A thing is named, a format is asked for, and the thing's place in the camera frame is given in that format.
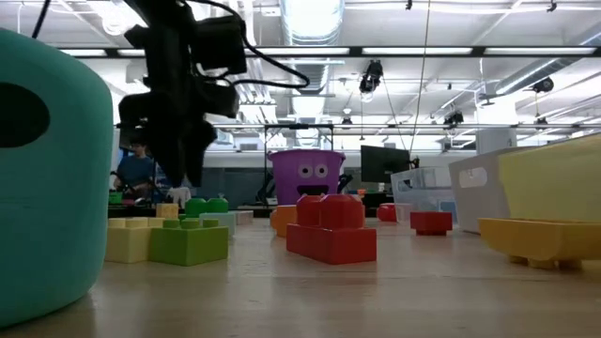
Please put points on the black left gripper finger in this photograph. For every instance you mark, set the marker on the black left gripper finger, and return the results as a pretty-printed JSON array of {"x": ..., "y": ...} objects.
[
  {"x": 202, "y": 150},
  {"x": 166, "y": 155}
]

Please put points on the small yellow toy block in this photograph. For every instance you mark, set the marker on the small yellow toy block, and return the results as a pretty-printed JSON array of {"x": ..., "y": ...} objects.
[{"x": 166, "y": 210}]

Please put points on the dark green double block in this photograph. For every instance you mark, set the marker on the dark green double block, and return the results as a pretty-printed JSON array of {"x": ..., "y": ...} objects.
[{"x": 206, "y": 205}]

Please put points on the light teal square block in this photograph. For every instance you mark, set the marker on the light teal square block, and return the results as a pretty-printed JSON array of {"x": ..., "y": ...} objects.
[{"x": 220, "y": 223}]

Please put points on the lime green square block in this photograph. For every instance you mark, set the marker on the lime green square block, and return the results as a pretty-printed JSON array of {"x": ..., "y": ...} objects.
[{"x": 188, "y": 246}]

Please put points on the pale yellow square block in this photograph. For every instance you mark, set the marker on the pale yellow square block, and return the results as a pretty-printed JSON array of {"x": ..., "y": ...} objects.
[{"x": 127, "y": 244}]

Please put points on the orange wedge toy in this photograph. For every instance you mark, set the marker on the orange wedge toy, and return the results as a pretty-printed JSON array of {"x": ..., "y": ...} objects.
[{"x": 282, "y": 220}]

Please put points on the teal foam die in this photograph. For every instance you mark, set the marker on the teal foam die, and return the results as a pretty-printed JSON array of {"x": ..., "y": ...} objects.
[{"x": 51, "y": 211}]

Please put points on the red stepped toy block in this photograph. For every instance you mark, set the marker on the red stepped toy block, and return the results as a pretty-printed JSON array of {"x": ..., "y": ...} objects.
[{"x": 331, "y": 235}]

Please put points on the person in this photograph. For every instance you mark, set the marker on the person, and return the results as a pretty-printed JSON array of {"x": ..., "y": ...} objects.
[{"x": 136, "y": 171}]

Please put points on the white background object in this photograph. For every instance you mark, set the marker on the white background object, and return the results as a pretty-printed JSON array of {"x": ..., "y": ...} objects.
[{"x": 180, "y": 195}]

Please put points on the green background bin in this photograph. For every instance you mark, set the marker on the green background bin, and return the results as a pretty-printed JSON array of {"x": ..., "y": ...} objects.
[{"x": 115, "y": 197}]

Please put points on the purple bucket with face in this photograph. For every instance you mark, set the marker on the purple bucket with face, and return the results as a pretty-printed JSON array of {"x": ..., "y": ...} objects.
[{"x": 305, "y": 178}]

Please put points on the black monitor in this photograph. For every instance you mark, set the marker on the black monitor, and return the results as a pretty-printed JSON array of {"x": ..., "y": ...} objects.
[{"x": 382, "y": 164}]

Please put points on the black overhead light bar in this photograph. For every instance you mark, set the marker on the black overhead light bar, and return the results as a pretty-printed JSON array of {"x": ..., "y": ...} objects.
[{"x": 355, "y": 51}]

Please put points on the black ceiling spotlight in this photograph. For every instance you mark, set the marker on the black ceiling spotlight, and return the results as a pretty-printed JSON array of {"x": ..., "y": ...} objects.
[
  {"x": 371, "y": 77},
  {"x": 543, "y": 84},
  {"x": 453, "y": 117}
]

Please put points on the clear plastic bin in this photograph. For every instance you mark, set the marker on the clear plastic bin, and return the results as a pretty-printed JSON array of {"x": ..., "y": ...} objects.
[{"x": 422, "y": 192}]

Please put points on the small red toy block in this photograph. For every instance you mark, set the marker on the small red toy block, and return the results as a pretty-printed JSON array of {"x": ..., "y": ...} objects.
[{"x": 431, "y": 223}]

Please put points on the white plastic bin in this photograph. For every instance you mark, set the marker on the white plastic bin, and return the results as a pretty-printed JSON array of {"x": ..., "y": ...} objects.
[{"x": 474, "y": 206}]

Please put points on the orange-yellow long toy block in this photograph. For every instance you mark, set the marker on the orange-yellow long toy block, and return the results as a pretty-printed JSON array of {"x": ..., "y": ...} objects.
[{"x": 540, "y": 239}]

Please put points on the yellow translucent tray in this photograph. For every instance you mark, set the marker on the yellow translucent tray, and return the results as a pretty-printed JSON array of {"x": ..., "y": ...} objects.
[{"x": 554, "y": 183}]

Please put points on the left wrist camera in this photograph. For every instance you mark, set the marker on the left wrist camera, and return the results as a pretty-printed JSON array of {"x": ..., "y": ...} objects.
[{"x": 220, "y": 44}]

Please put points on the silver ceiling duct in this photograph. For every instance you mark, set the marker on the silver ceiling duct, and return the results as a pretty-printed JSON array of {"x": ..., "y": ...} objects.
[
  {"x": 526, "y": 77},
  {"x": 312, "y": 21}
]

